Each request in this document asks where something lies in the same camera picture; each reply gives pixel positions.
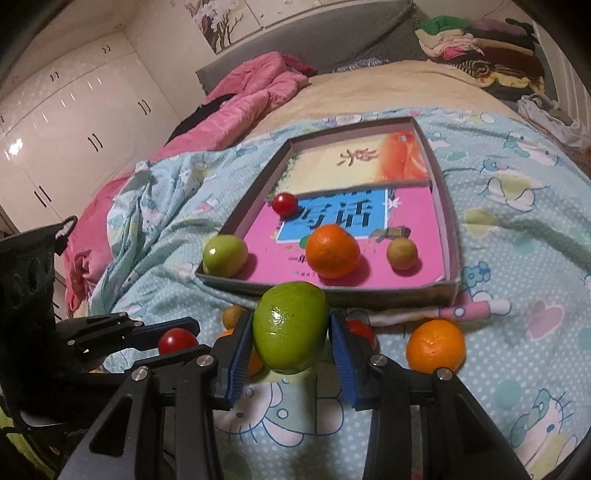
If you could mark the pile of folded clothes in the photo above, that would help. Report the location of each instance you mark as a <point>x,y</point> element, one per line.
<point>485,55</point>

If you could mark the pink book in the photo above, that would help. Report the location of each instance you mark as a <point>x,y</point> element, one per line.
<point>415,217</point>

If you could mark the black garment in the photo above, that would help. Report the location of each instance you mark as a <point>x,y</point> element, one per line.
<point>203,110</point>

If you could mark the pink white fabric strip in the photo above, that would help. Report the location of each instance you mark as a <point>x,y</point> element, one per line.
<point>485,307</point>

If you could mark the pink quilt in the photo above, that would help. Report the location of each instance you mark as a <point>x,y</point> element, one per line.
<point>258,87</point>

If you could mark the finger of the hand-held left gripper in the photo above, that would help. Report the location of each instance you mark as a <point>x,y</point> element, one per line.
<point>106,332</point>
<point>184,354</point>

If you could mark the white wardrobe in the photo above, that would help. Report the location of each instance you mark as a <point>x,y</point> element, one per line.
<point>83,129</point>

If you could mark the beige bed sheet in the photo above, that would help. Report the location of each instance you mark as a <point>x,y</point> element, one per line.
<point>392,92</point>

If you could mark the blue patterned cloth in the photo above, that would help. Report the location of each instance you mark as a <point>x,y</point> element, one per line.
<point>364,63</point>

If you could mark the wall poster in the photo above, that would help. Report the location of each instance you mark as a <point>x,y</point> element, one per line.
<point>221,23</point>

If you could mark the white crumpled garment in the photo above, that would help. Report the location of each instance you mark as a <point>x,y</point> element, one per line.
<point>545,115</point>

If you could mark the cream curtain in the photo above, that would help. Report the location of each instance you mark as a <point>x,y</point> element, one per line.
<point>570,83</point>

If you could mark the lumpy green apple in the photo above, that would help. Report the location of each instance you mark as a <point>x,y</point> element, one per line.
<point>225,255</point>

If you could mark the shallow grey cardboard box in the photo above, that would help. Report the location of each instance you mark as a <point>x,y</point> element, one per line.
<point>369,295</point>

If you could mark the grey headboard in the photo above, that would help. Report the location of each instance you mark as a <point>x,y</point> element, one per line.
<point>346,37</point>

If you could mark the smooth green jujube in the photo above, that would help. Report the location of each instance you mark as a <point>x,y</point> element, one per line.
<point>290,327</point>

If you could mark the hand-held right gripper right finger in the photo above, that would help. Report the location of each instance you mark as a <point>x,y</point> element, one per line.
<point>344,364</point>

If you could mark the mandarin orange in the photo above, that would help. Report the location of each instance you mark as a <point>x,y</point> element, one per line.
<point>333,251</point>
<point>435,346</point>
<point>255,362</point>

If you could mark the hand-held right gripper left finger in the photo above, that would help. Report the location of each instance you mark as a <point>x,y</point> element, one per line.
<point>238,360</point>

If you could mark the blue cartoon cat blanket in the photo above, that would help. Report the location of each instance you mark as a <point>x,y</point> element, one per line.
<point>508,258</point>

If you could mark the yellow green cloth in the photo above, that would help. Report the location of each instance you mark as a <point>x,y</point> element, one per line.
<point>18,438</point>

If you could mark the red cherry tomato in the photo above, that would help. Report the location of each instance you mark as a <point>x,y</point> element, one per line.
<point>174,340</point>
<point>362,330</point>
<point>284,204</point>

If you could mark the orange and yellow book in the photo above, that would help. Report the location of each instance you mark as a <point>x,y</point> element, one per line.
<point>332,166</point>

